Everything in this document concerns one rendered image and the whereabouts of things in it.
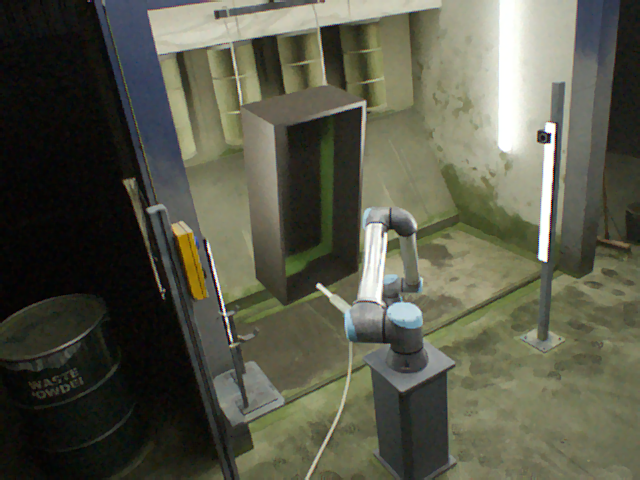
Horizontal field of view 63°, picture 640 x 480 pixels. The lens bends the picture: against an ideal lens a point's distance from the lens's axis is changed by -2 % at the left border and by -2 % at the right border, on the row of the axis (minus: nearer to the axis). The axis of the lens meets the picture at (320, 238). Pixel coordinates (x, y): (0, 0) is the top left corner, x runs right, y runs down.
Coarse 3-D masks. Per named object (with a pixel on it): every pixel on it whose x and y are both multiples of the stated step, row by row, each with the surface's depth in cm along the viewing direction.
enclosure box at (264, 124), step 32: (288, 96) 295; (320, 96) 295; (352, 96) 295; (256, 128) 277; (288, 128) 311; (320, 128) 325; (352, 128) 309; (256, 160) 290; (288, 160) 322; (320, 160) 338; (352, 160) 319; (256, 192) 304; (288, 192) 334; (320, 192) 351; (352, 192) 331; (256, 224) 320; (288, 224) 347; (320, 224) 365; (352, 224) 344; (256, 256) 338; (288, 256) 361; (320, 256) 372; (352, 256) 357; (288, 288) 343
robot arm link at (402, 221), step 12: (396, 216) 264; (408, 216) 266; (396, 228) 267; (408, 228) 267; (408, 240) 275; (408, 252) 282; (408, 264) 289; (408, 276) 298; (408, 288) 306; (420, 288) 304
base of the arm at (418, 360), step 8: (392, 352) 235; (400, 352) 231; (408, 352) 229; (416, 352) 230; (424, 352) 234; (392, 360) 235; (400, 360) 232; (408, 360) 230; (416, 360) 231; (424, 360) 233; (392, 368) 235; (400, 368) 232; (408, 368) 231; (416, 368) 231
